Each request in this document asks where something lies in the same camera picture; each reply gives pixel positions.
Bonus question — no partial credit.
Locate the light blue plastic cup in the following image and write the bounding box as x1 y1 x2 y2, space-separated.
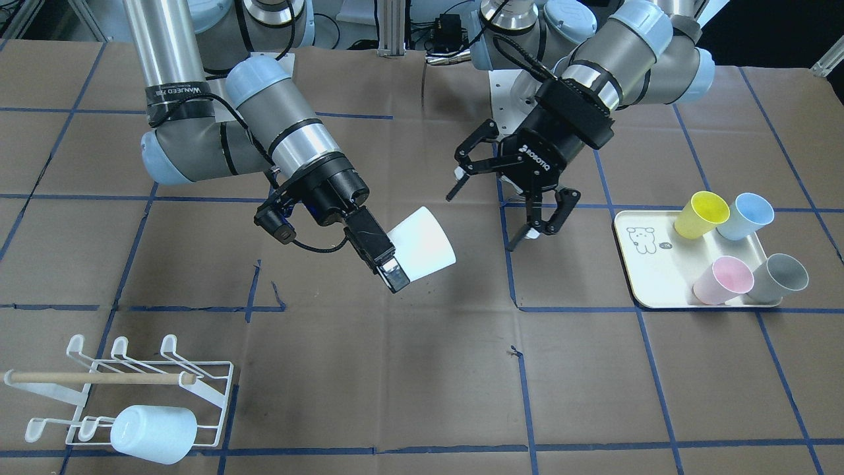
109 405 198 465

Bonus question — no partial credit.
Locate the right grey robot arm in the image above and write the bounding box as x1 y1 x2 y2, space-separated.
124 1 411 292

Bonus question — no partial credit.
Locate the grey plastic cup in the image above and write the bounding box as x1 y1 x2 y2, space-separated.
747 253 810 303

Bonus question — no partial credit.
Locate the pink plastic cup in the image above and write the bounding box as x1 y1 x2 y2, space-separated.
692 255 756 305

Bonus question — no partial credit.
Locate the beige plastic tray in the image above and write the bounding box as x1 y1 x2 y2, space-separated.
614 210 768 309

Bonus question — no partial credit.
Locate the pale green plastic cup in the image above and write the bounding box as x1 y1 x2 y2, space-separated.
388 206 456 282

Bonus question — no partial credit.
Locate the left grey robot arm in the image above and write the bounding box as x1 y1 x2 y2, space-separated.
446 1 715 251

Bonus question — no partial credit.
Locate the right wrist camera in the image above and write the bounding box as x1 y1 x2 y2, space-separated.
254 201 297 245

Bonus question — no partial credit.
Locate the yellow plastic cup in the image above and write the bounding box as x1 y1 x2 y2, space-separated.
673 191 731 239

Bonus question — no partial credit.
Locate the white wire cup rack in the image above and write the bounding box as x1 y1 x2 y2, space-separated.
2 332 241 459

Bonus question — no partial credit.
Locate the aluminium frame post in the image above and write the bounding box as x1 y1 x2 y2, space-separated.
375 0 410 57

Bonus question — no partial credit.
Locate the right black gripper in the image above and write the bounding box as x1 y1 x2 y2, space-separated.
277 154 410 294

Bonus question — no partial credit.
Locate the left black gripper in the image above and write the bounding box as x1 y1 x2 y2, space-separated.
445 106 597 253

